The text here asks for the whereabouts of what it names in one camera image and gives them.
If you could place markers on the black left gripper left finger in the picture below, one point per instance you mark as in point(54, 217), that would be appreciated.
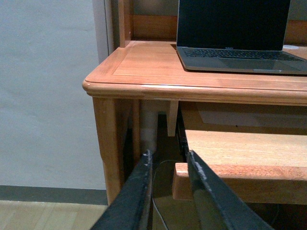
point(131, 208)

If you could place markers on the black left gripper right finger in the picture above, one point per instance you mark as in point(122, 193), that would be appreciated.
point(218, 207)

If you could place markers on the wooden keyboard tray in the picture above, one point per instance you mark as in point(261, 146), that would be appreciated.
point(260, 168)

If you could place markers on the white pipe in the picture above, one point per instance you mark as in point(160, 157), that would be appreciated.
point(148, 126)

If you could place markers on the wooden desk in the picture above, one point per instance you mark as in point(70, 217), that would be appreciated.
point(147, 67)

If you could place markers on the grey laptop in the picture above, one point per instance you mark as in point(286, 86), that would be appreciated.
point(235, 36)

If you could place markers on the black left drawer rail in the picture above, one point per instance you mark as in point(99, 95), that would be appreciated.
point(182, 138)

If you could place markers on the white cable grommet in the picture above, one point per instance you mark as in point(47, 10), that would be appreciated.
point(291, 47)

